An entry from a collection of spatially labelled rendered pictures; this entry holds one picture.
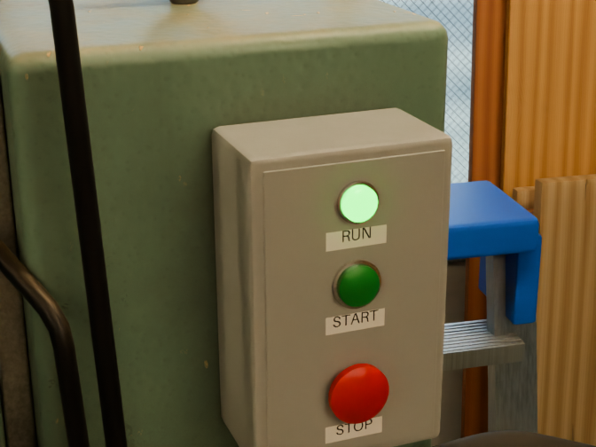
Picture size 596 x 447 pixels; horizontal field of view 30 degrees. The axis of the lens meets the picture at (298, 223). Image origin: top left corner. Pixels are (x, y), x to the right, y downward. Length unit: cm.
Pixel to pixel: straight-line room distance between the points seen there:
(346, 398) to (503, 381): 95
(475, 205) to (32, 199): 93
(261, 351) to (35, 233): 12
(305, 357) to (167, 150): 12
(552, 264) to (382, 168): 143
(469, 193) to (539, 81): 57
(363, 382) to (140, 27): 20
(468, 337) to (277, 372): 93
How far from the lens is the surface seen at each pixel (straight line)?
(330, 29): 55
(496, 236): 134
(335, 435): 55
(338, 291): 51
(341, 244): 50
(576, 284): 196
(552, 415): 204
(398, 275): 52
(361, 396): 53
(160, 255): 55
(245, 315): 51
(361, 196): 49
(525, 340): 147
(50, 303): 53
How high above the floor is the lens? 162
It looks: 20 degrees down
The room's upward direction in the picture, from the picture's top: straight up
